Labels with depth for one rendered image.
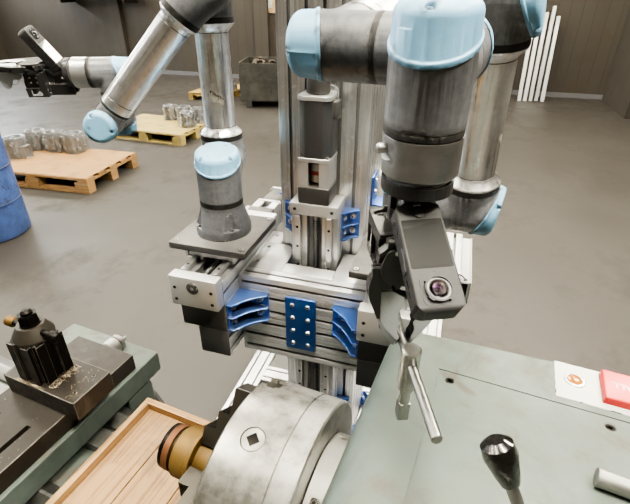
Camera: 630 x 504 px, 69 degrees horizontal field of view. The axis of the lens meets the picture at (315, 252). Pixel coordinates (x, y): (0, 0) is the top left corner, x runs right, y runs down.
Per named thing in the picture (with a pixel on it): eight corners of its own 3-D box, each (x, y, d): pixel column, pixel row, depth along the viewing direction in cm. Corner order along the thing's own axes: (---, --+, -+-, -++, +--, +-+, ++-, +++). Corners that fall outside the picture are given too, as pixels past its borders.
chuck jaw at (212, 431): (272, 458, 74) (288, 386, 74) (259, 469, 69) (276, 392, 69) (215, 435, 77) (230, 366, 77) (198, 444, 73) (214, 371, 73)
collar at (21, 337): (64, 328, 97) (60, 316, 96) (30, 351, 91) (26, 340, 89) (37, 318, 100) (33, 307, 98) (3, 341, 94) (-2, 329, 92)
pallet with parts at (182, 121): (215, 129, 651) (213, 105, 633) (184, 146, 581) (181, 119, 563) (142, 123, 680) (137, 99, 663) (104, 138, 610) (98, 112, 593)
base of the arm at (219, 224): (213, 214, 136) (209, 183, 131) (260, 221, 133) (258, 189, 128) (186, 237, 124) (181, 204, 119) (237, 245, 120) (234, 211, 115)
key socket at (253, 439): (264, 433, 64) (261, 423, 62) (271, 455, 61) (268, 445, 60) (241, 443, 63) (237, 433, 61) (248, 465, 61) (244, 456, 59)
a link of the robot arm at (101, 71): (133, 93, 117) (126, 57, 113) (89, 94, 117) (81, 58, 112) (141, 87, 124) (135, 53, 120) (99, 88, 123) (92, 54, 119)
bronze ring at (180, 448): (231, 423, 76) (185, 405, 79) (197, 468, 68) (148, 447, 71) (234, 460, 80) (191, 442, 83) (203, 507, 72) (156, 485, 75)
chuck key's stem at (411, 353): (412, 422, 56) (424, 355, 49) (394, 423, 55) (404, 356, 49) (407, 407, 57) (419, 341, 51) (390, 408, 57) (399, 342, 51)
